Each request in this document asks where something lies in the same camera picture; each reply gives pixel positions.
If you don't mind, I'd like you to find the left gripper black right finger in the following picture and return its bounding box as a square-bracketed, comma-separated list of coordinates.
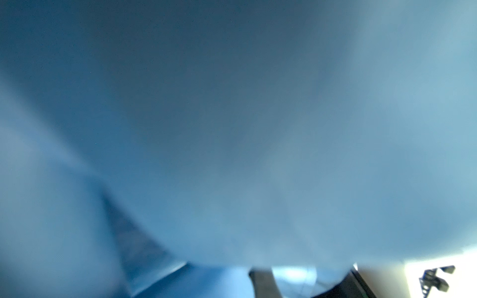
[313, 266, 376, 298]

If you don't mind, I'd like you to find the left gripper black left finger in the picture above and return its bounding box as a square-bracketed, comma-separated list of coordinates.
[248, 268, 283, 298]

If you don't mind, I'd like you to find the light blue jacket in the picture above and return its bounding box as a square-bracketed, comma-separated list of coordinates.
[1, 1, 477, 298]

